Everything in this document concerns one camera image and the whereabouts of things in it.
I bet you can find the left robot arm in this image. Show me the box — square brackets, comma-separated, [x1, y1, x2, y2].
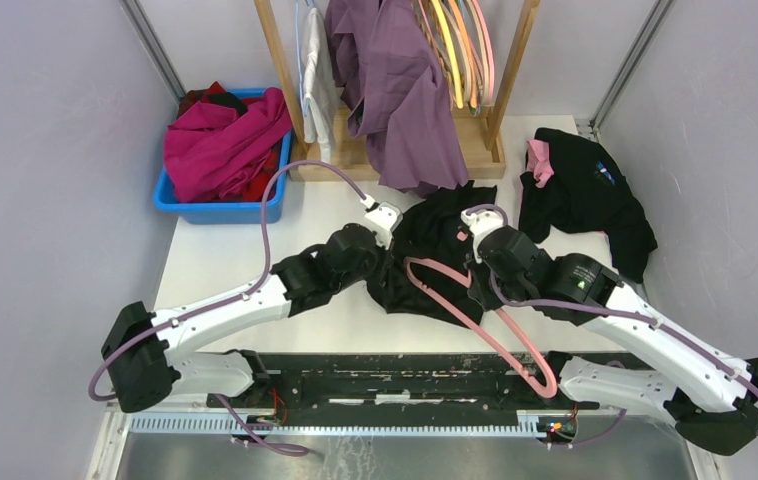
[89, 223, 388, 413]

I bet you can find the purple cable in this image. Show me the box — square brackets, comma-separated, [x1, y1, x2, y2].
[463, 202, 758, 449]
[88, 158, 380, 458]

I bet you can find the magenta garment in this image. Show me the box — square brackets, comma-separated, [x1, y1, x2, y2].
[162, 87, 294, 204]

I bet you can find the orange hanger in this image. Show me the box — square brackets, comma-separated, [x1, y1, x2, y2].
[447, 1, 478, 113]

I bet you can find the purple garment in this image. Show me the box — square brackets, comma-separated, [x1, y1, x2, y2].
[325, 1, 469, 196]

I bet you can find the blue plastic bin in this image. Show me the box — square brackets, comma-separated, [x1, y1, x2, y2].
[153, 83, 293, 225]

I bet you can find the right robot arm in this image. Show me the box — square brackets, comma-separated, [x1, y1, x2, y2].
[470, 223, 758, 456]

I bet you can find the pink hanger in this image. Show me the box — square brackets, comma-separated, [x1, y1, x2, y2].
[399, 233, 558, 399]
[470, 0, 495, 104]

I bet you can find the pink garment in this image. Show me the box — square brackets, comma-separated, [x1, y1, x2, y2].
[526, 139, 555, 189]

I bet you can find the black garment pile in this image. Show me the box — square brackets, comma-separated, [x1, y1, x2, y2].
[519, 127, 658, 284]

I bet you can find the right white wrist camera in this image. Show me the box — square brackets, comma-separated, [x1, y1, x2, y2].
[461, 208, 508, 264]

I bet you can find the white skirt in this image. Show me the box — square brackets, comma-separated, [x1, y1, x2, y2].
[296, 1, 338, 163]

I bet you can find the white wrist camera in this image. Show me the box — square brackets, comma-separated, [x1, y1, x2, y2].
[461, 208, 508, 264]
[360, 195, 403, 250]

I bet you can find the wooden hanger rack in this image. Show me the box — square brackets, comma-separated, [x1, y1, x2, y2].
[256, 1, 538, 191]

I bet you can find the yellow hanger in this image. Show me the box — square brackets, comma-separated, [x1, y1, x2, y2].
[429, 0, 464, 109]

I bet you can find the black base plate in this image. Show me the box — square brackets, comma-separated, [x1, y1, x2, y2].
[229, 353, 600, 427]

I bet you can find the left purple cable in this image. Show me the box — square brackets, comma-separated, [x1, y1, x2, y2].
[88, 158, 380, 458]

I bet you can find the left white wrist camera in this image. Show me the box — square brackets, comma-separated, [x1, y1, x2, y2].
[360, 195, 403, 250]

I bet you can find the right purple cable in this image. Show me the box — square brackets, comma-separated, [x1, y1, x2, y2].
[463, 202, 758, 449]

